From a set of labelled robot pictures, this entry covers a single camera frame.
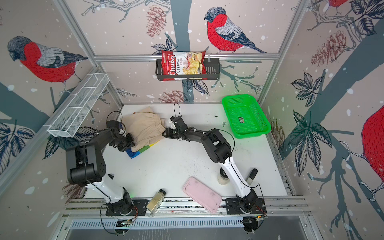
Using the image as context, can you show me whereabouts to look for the rainbow striped shorts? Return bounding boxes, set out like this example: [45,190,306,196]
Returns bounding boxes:
[126,144,155,159]

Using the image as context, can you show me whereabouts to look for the beige shorts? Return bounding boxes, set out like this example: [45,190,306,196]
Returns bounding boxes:
[123,107,166,153]

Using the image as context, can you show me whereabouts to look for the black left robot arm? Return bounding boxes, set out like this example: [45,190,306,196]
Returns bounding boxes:
[66,127,135,205]

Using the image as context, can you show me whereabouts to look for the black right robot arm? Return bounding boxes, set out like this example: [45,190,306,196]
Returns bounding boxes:
[162,116,258,213]

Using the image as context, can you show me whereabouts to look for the red Chuba chips bag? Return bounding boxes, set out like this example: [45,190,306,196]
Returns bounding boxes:
[161,51,207,81]

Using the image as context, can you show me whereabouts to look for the spice jar black lid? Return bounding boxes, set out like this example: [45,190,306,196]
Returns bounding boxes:
[147,189,167,216]

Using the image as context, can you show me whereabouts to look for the green plastic basket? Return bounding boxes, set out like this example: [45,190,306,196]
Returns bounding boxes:
[222,94,271,139]

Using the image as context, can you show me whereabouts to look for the pink rectangular case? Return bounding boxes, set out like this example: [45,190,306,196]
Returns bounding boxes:
[183,177,222,213]

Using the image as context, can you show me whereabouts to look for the black white marker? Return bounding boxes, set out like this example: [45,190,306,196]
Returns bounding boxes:
[247,168,258,185]

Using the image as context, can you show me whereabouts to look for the white wire mesh shelf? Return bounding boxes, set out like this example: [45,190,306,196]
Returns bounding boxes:
[48,73,110,138]

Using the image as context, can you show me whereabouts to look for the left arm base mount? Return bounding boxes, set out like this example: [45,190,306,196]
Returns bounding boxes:
[106,199,149,217]

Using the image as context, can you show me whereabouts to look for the black wall basket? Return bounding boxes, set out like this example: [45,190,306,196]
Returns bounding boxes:
[155,58,221,81]

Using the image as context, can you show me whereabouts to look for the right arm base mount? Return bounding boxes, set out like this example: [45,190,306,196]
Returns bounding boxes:
[225,198,267,216]

